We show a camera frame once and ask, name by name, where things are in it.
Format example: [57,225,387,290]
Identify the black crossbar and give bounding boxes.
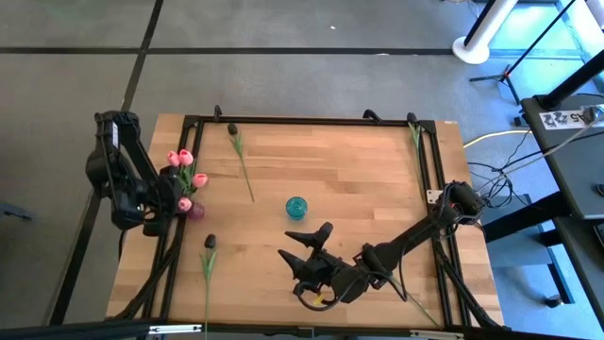
[0,319,604,340]

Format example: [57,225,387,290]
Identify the black cable bundle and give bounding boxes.
[112,221,183,321]
[433,235,504,330]

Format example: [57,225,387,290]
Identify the black power cable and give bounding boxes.
[117,229,131,260]

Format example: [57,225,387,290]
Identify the white printed label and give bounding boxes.
[537,109,591,131]

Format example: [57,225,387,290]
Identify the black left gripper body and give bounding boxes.
[136,167,183,237]

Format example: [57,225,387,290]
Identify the blue glass vase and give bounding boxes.
[284,195,309,221]

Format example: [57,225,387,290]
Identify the black slanted pole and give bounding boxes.
[535,46,604,111]

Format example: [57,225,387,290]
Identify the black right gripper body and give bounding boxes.
[301,221,372,304]

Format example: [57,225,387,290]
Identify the black side table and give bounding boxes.
[480,93,604,327]

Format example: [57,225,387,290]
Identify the grey chair foot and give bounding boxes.
[0,202,34,223]

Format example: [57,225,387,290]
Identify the black aluminium table frame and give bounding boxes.
[141,114,473,330]

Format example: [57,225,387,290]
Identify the silver metal bracket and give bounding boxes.
[409,329,466,340]
[148,323,203,335]

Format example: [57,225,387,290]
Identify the pink glass vase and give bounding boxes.
[186,201,207,221]

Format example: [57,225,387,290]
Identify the white round column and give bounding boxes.
[451,0,520,66]

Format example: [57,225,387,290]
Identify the black floor cables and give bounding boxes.
[466,129,534,209]

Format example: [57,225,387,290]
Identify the black tripod stand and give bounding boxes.
[468,0,579,106]

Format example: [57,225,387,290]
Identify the white floor cable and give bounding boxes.
[462,128,532,148]

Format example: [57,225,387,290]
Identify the grey cable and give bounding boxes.
[513,112,604,169]

